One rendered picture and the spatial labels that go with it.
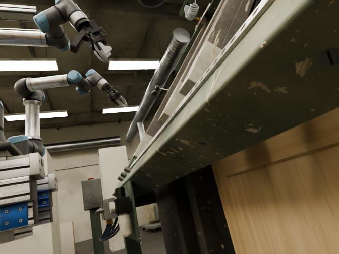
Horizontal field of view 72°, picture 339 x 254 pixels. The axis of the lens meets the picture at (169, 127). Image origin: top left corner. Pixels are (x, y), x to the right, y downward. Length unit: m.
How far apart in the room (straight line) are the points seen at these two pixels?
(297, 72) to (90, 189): 1.47
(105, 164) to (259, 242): 4.66
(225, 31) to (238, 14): 0.08
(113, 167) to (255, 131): 4.93
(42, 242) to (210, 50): 3.36
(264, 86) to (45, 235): 3.50
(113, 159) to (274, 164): 4.78
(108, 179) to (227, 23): 4.73
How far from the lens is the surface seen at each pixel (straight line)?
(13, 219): 1.11
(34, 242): 3.66
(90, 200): 1.61
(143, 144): 1.12
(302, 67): 0.26
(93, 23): 1.18
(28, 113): 1.87
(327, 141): 0.51
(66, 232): 6.30
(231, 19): 0.68
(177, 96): 0.68
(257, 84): 0.28
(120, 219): 1.01
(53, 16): 1.20
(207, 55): 0.56
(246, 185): 0.70
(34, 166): 1.08
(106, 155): 5.26
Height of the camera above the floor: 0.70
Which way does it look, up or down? 17 degrees up
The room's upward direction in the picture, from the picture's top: 13 degrees counter-clockwise
